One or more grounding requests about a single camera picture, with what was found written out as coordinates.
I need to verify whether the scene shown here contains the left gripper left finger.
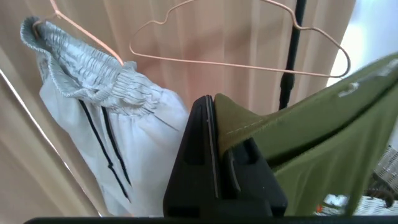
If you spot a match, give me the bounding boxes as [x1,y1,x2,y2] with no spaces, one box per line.
[163,95,222,218]

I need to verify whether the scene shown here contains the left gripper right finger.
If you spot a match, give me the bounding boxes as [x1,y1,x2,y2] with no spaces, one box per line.
[221,138,289,218]

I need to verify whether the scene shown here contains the pale grey shorts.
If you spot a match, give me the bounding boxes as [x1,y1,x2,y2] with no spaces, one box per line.
[20,16,190,218]

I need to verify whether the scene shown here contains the green garment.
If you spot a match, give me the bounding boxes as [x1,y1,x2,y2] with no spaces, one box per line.
[213,52,398,217]

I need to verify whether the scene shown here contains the pink clothes hanger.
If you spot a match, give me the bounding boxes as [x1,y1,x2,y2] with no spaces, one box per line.
[32,0,125,67]
[129,0,351,78]

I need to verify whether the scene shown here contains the black clothes rack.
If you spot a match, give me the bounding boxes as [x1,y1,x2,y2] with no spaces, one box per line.
[278,0,308,110]

